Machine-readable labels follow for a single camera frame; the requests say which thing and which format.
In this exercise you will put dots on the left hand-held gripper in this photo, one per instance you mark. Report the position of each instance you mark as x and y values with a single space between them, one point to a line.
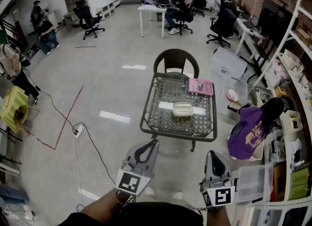
128 182

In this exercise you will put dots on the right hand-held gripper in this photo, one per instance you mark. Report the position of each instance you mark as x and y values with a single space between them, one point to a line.
220 195

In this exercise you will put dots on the beige plastic lunch box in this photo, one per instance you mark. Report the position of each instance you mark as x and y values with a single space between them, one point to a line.
182 110

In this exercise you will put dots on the person's left forearm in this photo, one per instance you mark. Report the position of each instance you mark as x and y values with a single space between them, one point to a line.
104 203

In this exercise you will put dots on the person's right forearm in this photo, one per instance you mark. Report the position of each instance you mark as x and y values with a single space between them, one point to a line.
218 217

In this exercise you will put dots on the person's left shoe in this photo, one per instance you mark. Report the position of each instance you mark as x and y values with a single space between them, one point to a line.
150 191

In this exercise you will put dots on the wicker glass-top table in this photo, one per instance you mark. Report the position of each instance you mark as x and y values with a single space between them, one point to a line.
161 120

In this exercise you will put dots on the clear plastic box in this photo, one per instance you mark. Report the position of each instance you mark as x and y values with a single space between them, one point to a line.
253 183

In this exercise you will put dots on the person's black shirt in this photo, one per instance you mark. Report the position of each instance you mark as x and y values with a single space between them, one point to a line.
158 215

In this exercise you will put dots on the white power strip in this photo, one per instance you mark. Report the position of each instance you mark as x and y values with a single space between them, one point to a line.
79 130

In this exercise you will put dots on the pink plate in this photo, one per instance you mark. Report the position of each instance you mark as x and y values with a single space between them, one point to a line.
232 94

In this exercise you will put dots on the white shelf rack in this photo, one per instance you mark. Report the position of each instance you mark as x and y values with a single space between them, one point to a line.
287 203

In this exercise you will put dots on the clear plastic storage bin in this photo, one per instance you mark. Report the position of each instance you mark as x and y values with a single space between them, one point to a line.
241 91

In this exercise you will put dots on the black eyeglasses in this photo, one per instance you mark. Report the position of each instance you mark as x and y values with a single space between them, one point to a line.
184 86

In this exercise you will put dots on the pink book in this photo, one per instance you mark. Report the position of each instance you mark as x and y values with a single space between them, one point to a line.
201 87

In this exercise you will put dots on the dark wicker chair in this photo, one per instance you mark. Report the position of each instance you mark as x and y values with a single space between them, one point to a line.
175 60

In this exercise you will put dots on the white plastic basket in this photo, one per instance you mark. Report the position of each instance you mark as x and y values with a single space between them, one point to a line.
273 77

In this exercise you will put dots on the pink bag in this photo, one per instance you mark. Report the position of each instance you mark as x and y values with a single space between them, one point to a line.
280 68

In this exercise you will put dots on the yellow plastic crate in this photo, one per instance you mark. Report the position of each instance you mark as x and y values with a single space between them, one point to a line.
13 108

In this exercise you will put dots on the white desk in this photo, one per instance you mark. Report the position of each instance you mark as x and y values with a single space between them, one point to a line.
243 26
148 7

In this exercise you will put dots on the white low cabinet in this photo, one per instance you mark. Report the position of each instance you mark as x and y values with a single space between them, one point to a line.
106 10

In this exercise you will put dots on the black television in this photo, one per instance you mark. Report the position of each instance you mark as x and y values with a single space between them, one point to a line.
275 20

